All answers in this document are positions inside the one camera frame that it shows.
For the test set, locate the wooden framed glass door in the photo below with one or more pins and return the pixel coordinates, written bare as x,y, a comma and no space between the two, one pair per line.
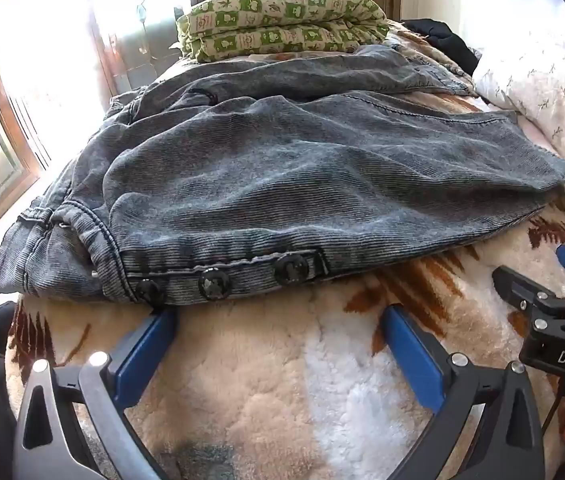
12,125

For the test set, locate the green patterned folded quilt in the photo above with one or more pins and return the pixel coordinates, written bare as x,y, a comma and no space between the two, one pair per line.
287,20

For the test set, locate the grey denim pants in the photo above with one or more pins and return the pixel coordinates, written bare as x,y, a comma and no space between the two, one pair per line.
287,170

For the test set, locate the leaf print fleece blanket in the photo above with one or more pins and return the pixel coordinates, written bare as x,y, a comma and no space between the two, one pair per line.
272,385

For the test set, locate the white floral pillow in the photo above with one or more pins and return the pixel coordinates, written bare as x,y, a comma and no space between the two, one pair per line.
547,90

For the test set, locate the glass fronted cabinet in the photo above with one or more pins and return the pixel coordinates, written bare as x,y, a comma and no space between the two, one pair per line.
147,55

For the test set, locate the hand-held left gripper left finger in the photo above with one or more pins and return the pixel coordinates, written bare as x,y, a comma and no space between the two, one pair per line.
142,355

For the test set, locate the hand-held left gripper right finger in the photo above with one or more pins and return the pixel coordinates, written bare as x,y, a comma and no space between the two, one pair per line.
412,360

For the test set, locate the black garment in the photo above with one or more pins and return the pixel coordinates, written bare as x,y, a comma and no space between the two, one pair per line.
442,37

